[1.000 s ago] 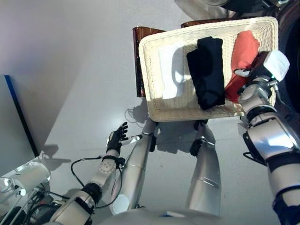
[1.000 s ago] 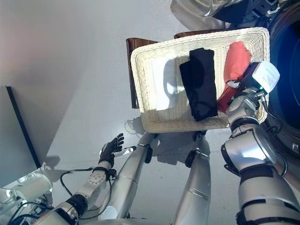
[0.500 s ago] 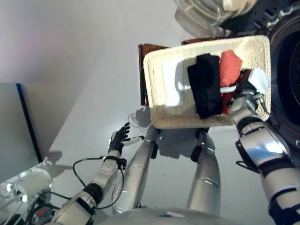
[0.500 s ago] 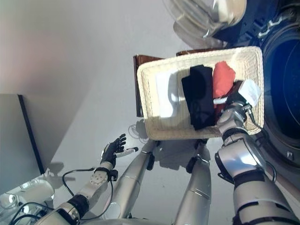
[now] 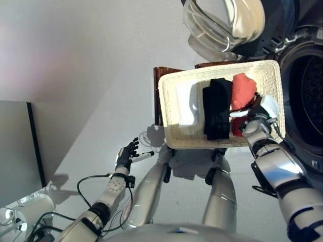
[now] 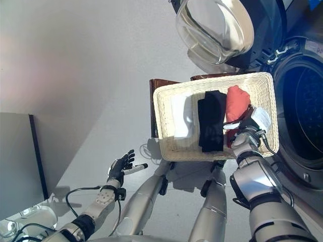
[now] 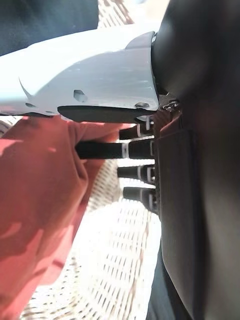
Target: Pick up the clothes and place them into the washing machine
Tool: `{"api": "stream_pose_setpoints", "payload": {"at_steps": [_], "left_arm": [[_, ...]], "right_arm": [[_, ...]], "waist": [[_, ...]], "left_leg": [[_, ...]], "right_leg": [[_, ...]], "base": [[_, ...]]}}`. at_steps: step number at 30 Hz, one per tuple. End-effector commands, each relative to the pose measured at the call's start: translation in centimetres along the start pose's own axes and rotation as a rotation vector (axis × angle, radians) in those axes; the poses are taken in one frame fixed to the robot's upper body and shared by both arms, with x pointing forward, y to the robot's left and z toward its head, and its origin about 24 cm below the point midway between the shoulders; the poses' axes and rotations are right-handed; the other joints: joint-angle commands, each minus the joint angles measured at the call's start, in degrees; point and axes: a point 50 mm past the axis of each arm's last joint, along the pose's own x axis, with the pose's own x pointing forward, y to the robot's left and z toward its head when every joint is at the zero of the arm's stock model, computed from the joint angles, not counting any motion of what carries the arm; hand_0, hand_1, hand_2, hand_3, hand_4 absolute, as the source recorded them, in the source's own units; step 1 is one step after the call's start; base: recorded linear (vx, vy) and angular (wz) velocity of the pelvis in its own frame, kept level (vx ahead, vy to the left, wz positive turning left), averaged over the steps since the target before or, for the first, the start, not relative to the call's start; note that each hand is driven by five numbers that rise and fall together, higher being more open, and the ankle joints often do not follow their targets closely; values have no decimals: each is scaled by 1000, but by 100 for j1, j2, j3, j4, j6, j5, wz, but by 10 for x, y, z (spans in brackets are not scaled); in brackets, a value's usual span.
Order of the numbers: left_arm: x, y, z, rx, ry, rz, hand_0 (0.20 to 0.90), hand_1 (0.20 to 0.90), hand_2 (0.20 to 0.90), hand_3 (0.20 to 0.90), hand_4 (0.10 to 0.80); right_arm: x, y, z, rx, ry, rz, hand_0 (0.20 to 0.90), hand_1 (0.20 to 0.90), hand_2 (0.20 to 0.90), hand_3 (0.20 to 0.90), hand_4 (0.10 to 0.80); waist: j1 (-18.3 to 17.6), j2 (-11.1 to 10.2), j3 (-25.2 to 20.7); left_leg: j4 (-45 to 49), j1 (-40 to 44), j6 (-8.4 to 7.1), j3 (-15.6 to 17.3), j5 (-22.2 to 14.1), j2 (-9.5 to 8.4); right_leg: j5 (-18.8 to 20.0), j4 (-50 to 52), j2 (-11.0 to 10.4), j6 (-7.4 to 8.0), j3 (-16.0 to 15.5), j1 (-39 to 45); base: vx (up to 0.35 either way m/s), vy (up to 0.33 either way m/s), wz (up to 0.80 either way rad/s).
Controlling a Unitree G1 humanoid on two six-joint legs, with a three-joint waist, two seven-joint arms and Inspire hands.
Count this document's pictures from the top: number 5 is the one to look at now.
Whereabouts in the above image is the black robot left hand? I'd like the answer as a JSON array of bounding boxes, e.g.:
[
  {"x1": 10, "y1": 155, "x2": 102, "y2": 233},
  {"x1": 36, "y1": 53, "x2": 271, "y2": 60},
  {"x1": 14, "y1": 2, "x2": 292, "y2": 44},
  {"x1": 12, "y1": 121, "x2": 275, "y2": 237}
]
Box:
[{"x1": 115, "y1": 137, "x2": 155, "y2": 172}]

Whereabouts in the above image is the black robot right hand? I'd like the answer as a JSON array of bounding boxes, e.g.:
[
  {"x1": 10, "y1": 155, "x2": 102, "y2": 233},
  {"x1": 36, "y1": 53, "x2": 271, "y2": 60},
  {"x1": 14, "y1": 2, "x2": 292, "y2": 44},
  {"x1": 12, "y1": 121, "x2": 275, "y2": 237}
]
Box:
[{"x1": 229, "y1": 92, "x2": 281, "y2": 122}]

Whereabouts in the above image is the red cloth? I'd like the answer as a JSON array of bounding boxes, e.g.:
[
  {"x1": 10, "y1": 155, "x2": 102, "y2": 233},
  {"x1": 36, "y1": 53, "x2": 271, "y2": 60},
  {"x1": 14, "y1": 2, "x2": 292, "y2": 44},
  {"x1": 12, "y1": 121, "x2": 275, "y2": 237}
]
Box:
[{"x1": 230, "y1": 73, "x2": 258, "y2": 138}]

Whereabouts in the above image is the black cloth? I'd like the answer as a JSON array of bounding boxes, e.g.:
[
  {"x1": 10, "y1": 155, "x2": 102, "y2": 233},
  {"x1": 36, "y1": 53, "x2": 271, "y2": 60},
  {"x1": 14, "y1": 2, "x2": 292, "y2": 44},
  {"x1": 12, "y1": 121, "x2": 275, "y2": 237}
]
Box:
[{"x1": 202, "y1": 78, "x2": 233, "y2": 141}]

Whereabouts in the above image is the white cloth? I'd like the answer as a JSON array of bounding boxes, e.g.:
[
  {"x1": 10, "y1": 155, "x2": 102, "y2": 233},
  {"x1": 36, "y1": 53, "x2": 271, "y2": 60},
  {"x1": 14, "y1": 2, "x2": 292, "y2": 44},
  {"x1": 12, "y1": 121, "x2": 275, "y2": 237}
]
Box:
[{"x1": 175, "y1": 80, "x2": 205, "y2": 128}]

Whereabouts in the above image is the grey front-load washing machine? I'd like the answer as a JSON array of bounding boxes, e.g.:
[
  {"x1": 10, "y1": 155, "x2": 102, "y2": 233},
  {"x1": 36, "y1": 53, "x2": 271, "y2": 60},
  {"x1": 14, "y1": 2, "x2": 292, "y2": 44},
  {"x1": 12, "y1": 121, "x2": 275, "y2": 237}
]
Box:
[{"x1": 252, "y1": 0, "x2": 323, "y2": 178}]

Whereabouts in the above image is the silver robot left leg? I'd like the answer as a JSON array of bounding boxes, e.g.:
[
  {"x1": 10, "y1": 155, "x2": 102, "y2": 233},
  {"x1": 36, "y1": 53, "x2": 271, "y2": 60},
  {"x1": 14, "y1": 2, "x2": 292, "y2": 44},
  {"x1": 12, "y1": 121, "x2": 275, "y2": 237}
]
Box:
[{"x1": 125, "y1": 143, "x2": 175, "y2": 228}]

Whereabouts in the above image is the silver robot leg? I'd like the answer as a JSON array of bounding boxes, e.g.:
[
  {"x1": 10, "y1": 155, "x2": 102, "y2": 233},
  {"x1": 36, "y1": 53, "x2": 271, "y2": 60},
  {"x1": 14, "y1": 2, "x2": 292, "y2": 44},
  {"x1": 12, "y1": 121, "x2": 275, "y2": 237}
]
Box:
[
  {"x1": 125, "y1": 143, "x2": 175, "y2": 228},
  {"x1": 201, "y1": 148, "x2": 238, "y2": 234}
]

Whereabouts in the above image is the white wicker basket tray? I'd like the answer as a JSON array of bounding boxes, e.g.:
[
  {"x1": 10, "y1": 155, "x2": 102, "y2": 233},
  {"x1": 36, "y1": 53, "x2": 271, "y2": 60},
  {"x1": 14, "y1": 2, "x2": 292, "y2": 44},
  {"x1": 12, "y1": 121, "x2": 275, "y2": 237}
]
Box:
[{"x1": 157, "y1": 59, "x2": 287, "y2": 150}]

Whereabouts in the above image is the brown wooden stool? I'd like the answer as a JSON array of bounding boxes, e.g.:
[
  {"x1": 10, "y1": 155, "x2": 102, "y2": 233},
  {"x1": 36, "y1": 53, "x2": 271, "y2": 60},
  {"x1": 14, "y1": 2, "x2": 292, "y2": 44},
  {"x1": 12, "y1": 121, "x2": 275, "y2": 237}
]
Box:
[{"x1": 153, "y1": 61, "x2": 238, "y2": 127}]

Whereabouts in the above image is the round glass washer door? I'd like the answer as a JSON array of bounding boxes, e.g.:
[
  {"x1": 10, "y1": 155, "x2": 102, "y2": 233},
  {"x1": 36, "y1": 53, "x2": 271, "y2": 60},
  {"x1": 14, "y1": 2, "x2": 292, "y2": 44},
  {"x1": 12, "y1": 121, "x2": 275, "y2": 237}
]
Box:
[{"x1": 180, "y1": 0, "x2": 301, "y2": 62}]

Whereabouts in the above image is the silver robot torso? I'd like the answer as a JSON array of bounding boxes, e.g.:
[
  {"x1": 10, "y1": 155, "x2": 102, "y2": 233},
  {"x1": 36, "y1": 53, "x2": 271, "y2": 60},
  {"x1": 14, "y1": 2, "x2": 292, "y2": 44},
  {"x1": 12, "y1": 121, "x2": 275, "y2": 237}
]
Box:
[{"x1": 100, "y1": 222, "x2": 266, "y2": 242}]

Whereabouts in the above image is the silver robot right leg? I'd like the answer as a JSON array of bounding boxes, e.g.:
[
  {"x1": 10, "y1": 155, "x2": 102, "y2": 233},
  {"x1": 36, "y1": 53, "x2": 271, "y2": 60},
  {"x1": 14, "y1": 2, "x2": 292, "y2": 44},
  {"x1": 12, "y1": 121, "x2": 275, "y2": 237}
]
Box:
[{"x1": 201, "y1": 148, "x2": 238, "y2": 234}]

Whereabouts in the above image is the white round device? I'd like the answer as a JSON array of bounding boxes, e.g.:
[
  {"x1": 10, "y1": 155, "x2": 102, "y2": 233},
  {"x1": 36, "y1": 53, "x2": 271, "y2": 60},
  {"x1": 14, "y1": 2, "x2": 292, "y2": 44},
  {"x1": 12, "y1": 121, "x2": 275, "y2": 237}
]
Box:
[{"x1": 0, "y1": 193, "x2": 57, "y2": 238}]

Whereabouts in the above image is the grey cabinet with black edge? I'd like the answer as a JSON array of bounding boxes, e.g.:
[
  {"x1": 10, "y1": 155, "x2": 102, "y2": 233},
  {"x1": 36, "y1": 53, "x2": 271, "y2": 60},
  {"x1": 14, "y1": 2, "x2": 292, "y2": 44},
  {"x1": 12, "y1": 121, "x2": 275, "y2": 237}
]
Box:
[{"x1": 0, "y1": 100, "x2": 48, "y2": 210}]

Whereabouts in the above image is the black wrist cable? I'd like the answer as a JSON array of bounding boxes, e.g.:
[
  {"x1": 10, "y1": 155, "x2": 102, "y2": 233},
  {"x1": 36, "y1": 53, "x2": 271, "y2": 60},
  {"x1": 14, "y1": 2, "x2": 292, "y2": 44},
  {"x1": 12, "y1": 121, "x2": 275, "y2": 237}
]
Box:
[{"x1": 24, "y1": 173, "x2": 135, "y2": 240}]

